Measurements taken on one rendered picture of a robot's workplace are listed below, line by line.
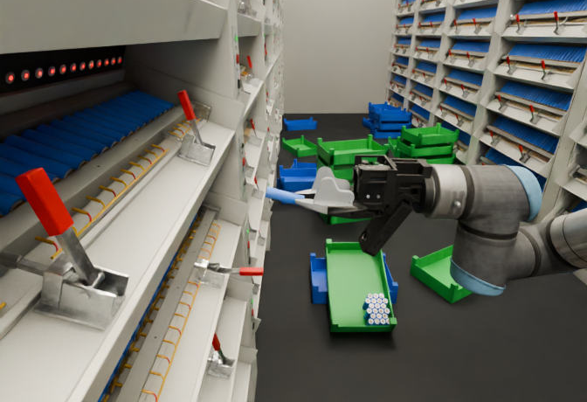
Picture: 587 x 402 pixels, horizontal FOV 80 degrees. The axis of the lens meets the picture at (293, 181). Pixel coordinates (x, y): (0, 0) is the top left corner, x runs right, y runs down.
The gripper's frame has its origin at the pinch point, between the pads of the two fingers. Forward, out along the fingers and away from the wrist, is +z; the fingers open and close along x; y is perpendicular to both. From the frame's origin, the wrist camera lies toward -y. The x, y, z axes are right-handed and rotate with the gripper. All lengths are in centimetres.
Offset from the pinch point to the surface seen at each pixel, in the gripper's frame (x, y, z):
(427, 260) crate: -68, -60, -56
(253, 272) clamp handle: 9.1, -7.2, 7.4
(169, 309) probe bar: 18.6, -5.7, 16.7
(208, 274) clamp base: 9.5, -7.5, 14.1
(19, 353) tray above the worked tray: 39.0, 10.7, 15.8
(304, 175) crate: -147, -54, -8
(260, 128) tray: -79, -8, 13
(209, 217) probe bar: -4.6, -5.6, 16.8
